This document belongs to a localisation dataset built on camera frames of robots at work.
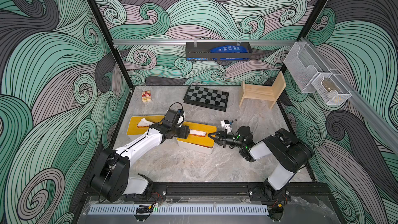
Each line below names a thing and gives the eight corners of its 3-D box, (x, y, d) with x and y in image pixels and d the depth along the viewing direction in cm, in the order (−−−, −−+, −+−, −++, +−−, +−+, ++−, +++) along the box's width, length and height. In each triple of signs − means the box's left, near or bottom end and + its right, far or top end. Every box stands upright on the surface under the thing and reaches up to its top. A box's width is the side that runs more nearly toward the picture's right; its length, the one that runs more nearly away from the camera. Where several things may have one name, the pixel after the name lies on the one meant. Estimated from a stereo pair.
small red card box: (142, 102, 113) (141, 100, 112) (142, 93, 119) (141, 91, 117) (151, 100, 114) (151, 98, 113) (151, 91, 120) (150, 89, 118)
